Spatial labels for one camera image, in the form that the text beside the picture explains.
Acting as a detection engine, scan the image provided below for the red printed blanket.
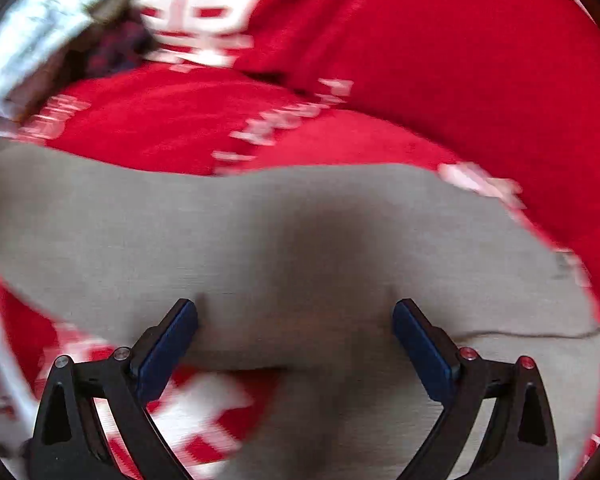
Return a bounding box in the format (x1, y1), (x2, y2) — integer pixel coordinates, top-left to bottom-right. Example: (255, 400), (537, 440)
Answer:
(0, 0), (600, 480)

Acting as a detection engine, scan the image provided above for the silver shiny sheet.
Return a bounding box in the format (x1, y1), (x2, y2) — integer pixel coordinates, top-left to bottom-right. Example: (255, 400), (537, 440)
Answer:
(0, 0), (148, 128)

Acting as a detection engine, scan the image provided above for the grey small garment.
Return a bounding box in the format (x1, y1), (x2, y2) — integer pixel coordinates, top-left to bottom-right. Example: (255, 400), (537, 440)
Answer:
(0, 132), (600, 480)

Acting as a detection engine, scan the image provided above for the dark patterned cloth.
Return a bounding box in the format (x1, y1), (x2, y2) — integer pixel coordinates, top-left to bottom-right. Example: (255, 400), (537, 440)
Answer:
(80, 20), (157, 80)

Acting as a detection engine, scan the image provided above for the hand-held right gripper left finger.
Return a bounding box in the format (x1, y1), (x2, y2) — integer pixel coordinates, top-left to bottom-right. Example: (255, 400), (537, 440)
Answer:
(27, 298), (199, 480)

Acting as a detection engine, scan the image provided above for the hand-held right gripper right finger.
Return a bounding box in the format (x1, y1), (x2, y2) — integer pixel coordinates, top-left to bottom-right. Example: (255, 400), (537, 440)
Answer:
(392, 298), (562, 480)

